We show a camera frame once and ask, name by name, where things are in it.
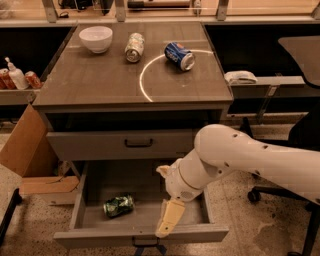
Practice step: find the closed grey top drawer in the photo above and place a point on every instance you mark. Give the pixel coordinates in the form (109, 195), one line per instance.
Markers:
(117, 145)

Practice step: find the black office chair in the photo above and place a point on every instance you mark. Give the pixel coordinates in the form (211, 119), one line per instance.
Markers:
(305, 50)

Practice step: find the red soda can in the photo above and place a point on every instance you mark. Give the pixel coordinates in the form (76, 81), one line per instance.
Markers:
(33, 80)

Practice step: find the black stand leg left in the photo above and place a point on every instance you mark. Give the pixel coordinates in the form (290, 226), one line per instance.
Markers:
(15, 200)

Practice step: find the folded white cloth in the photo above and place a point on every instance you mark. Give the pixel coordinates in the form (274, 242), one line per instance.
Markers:
(240, 77)

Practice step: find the brown cardboard box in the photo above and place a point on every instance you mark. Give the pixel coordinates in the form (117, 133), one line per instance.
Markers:
(29, 154)

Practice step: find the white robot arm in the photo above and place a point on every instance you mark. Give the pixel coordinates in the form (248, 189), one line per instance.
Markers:
(220, 150)

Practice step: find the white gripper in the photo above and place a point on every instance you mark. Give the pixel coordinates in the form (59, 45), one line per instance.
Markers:
(176, 185)

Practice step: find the blue pepsi can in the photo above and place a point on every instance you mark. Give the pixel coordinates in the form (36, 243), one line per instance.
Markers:
(180, 56)

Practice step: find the green crushed can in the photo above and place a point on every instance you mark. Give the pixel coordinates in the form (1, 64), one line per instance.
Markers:
(118, 206)

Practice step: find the open grey middle drawer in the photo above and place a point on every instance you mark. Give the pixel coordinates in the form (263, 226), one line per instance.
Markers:
(106, 179)

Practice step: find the white bowl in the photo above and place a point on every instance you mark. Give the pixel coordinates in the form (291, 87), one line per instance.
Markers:
(96, 38)

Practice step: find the white green soda can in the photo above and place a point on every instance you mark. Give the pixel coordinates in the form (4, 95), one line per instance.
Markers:
(135, 47)

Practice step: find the white pump bottle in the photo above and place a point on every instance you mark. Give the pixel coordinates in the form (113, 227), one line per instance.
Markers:
(16, 75)

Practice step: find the red can at edge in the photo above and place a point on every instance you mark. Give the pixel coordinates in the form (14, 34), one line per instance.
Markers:
(5, 81)

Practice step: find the grey drawer cabinet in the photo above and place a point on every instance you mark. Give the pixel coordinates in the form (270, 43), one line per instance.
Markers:
(106, 92)

